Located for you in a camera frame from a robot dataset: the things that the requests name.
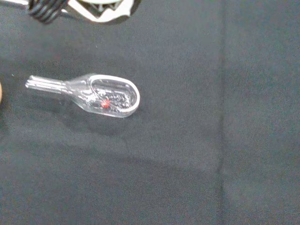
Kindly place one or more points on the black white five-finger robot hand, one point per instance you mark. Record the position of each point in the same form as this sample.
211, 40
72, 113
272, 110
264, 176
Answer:
100, 11

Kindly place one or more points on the black bench cloth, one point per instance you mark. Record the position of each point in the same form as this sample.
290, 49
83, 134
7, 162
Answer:
187, 152

